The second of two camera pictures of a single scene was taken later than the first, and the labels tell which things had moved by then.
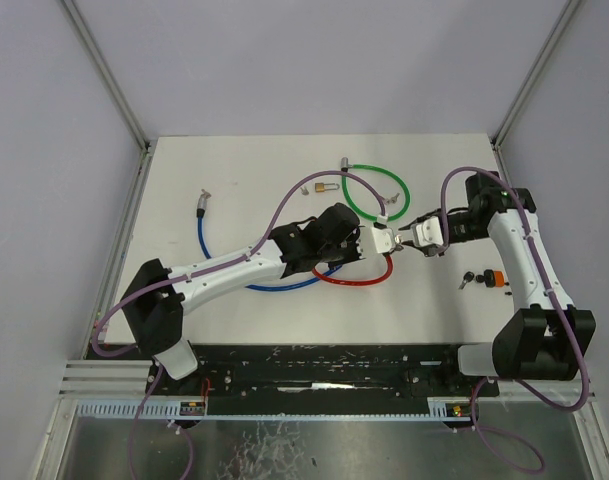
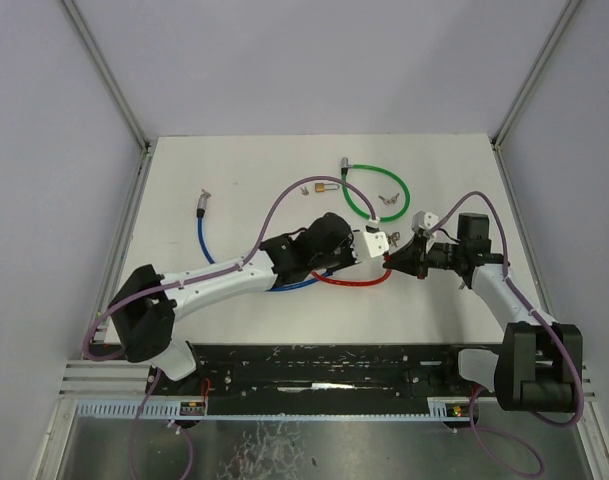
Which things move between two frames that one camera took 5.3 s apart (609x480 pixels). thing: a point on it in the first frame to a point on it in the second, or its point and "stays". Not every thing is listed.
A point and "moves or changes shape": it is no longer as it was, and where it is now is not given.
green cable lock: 344,166 stays
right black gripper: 437,212 to 412,258
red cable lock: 357,283 stays
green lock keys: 393,199 stays
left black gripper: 355,255 stays
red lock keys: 398,246 moves or changes shape
